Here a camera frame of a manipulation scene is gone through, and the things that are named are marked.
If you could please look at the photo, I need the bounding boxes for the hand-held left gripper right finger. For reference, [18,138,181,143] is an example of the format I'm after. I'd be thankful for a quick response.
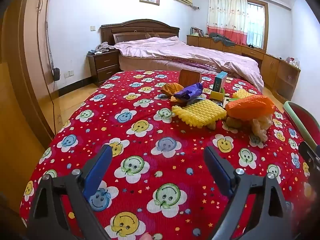
[203,146,296,240]

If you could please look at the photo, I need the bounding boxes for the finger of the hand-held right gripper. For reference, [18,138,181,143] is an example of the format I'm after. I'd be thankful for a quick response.
[298,141,320,180]

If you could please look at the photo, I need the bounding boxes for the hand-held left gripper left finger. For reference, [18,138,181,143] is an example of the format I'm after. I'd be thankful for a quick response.
[26,144,113,240]

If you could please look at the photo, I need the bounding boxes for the red bin with green rim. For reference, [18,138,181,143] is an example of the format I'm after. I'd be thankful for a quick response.
[283,101,320,147]

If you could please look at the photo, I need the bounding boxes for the yellow foam net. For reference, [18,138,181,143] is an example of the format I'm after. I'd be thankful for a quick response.
[172,99,227,128]
[232,89,256,99]

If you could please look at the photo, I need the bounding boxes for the orange foam net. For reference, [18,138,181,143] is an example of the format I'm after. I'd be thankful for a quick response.
[225,94,277,119]

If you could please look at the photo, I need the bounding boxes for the small yellow box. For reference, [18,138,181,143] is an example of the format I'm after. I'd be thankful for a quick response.
[209,90,225,102]

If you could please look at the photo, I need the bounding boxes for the purple plastic wrapper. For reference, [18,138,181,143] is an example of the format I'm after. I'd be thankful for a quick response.
[174,82,204,101]

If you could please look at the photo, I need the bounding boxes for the teal and white box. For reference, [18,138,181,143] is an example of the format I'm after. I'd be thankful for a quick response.
[213,71,228,93]

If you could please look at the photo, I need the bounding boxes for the orange plastic bag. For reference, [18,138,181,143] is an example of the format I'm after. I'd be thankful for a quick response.
[161,82,186,103]

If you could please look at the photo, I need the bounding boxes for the orange cardboard box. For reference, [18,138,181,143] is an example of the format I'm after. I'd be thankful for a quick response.
[179,69,201,87]

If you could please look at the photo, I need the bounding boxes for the red smiley flower printed blanket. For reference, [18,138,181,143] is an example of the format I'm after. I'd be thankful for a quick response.
[19,70,316,240]

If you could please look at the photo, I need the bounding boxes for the long wooden cabinet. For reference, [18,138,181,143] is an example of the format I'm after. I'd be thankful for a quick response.
[186,34,301,101]

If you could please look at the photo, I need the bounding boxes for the white cups on cabinet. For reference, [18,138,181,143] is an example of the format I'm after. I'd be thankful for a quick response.
[285,56,300,67]

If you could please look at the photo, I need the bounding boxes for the wooden nightstand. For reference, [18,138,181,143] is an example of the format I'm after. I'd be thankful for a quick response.
[87,50,121,87]

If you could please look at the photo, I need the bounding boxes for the pile of clothes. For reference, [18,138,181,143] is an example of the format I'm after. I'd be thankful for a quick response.
[94,42,116,53]

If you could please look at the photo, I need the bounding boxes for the wooden wardrobe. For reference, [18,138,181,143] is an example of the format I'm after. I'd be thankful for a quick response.
[0,0,63,205]

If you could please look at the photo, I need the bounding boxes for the pink duvet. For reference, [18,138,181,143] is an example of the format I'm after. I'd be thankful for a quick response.
[114,36,264,92]

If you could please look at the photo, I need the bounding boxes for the barred window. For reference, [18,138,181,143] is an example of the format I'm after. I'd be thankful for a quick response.
[246,1,269,49]

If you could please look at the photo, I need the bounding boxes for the dark grey clothes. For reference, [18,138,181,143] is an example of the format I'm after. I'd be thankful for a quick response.
[208,32,236,47]

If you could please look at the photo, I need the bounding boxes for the wooden bed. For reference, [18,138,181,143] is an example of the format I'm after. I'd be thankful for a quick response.
[100,19,250,80]

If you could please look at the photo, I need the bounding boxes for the floral curtain with red hem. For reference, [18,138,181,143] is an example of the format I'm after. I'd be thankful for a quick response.
[207,0,248,46]

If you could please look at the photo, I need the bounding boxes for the black hanging cable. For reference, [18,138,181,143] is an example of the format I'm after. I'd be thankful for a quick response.
[37,0,57,135]

